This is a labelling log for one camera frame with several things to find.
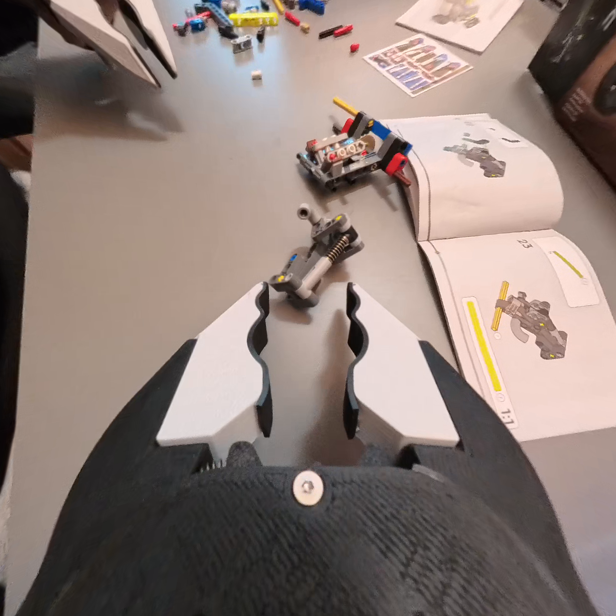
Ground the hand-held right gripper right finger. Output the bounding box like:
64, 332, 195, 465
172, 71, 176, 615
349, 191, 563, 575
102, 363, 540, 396
343, 282, 461, 464

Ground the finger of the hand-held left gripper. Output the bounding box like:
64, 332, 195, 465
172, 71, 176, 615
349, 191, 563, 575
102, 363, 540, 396
48, 0, 163, 89
118, 0, 180, 80

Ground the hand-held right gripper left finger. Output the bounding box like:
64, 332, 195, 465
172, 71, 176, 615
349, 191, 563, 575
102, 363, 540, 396
155, 282, 273, 458

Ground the grey lego suspension assembly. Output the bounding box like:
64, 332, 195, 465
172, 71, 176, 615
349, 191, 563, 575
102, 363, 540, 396
268, 203, 365, 310

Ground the pile of loose lego pieces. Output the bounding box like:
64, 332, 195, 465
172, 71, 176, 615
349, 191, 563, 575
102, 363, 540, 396
172, 0, 361, 81

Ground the lego chassis assembly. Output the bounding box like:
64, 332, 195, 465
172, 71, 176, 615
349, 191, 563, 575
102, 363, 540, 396
295, 110, 415, 194

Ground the lego set box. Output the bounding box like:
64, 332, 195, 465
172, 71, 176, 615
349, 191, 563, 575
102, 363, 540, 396
527, 0, 616, 189

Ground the open instruction booklet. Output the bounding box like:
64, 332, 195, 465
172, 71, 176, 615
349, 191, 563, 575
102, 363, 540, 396
385, 113, 616, 442

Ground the sticker sheet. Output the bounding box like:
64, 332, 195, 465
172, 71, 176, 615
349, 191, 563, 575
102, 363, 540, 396
362, 33, 474, 98

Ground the closed instruction booklet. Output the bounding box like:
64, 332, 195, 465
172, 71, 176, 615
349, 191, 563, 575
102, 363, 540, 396
395, 0, 525, 54

